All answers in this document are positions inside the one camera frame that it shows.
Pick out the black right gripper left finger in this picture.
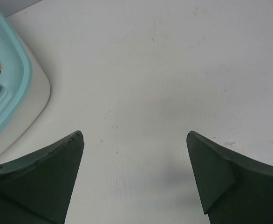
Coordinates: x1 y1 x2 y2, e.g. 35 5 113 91
0 131 84 224

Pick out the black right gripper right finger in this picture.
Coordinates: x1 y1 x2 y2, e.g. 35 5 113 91
186 131 273 224

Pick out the teal litter box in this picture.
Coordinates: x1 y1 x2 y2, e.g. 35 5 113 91
0 12 50 154

